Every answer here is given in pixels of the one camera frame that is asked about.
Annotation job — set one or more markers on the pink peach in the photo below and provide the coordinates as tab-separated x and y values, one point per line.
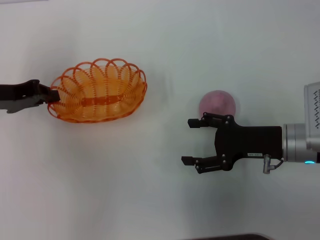
217	102

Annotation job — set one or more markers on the orange plastic woven basket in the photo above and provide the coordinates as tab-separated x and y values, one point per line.
100	101

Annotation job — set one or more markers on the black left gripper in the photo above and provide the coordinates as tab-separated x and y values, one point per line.
6	92

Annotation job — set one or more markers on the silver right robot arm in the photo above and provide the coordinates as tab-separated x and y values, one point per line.
296	142

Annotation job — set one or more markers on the dark rounded robot base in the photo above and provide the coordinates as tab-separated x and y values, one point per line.
232	237

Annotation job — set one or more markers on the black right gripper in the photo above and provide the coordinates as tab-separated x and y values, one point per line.
252	142

